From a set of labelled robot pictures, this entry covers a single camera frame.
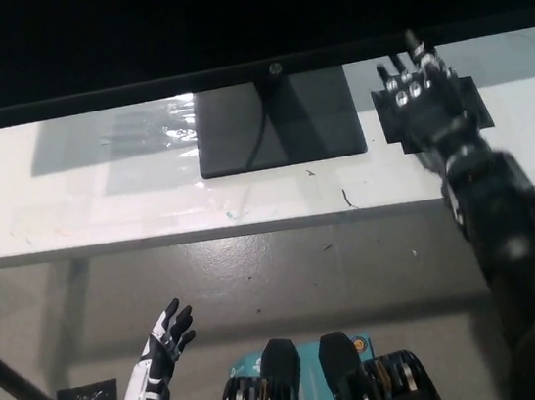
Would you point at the black teal robot body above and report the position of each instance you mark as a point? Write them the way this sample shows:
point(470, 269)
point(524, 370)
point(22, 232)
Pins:
point(322, 390)

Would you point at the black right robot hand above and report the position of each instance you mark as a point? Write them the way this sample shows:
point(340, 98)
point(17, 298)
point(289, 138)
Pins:
point(428, 110)

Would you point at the black HP computer monitor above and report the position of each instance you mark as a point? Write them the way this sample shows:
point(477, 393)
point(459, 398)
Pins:
point(224, 18)

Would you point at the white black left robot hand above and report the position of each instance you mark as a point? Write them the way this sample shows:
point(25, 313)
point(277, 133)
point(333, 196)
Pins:
point(154, 372)

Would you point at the clear plastic film sheet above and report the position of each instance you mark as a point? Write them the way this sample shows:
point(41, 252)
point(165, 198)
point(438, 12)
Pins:
point(140, 133)

